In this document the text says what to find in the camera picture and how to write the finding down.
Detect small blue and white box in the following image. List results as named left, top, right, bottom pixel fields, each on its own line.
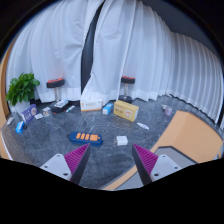
left=102, top=102, right=115, bottom=116

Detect flat blue and white box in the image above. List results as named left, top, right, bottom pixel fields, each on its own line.
left=53, top=99, right=70, bottom=109

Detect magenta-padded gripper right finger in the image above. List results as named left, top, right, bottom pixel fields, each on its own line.
left=131, top=143, right=183, bottom=186

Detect white charger block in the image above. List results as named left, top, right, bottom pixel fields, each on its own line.
left=113, top=135, right=129, bottom=147

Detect blue power strip orange sockets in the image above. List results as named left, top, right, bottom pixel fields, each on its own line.
left=68, top=131, right=104, bottom=148

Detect white curtain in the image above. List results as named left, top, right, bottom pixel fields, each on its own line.
left=80, top=0, right=224, bottom=129
left=5, top=0, right=96, bottom=103

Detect purple box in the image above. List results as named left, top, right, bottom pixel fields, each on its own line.
left=20, top=103, right=38, bottom=125

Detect white and orange carton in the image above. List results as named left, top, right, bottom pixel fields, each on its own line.
left=79, top=98, right=105, bottom=113

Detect bar stool red-black seat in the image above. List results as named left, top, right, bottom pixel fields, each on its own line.
left=118, top=75, right=136, bottom=104
left=46, top=77, right=73, bottom=114

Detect green potted plant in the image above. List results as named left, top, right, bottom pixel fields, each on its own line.
left=5, top=72, right=41, bottom=114

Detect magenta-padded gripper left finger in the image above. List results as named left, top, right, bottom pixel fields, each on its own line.
left=39, top=142, right=93, bottom=185

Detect yellow carton with cup print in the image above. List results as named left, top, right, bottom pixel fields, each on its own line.
left=113, top=99, right=140, bottom=123

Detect white ointment tube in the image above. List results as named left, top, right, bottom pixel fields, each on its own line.
left=136, top=121, right=150, bottom=131

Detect small clear box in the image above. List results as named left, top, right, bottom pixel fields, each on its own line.
left=42, top=106, right=53, bottom=118

